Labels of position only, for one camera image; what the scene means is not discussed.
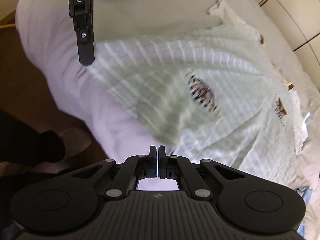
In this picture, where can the grey slipper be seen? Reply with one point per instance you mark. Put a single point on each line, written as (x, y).
(77, 142)

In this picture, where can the striped shirt with yellow collar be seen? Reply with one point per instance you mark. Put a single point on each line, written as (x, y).
(175, 67)

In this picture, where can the cream wardrobe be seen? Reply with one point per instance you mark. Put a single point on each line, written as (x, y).
(295, 10)

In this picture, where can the white duvet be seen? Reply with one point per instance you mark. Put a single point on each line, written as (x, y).
(310, 155)

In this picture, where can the person's black trouser leg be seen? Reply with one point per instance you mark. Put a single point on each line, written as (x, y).
(27, 140)

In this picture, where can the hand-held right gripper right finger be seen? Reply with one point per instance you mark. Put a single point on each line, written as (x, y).
(163, 160)

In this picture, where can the white bed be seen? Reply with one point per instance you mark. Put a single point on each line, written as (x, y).
(62, 55)

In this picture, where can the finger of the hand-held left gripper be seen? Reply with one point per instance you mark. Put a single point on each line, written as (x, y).
(85, 45)

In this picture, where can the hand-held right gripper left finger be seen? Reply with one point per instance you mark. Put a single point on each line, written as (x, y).
(153, 160)

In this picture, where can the light blue cloth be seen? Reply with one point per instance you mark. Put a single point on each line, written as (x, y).
(307, 192)

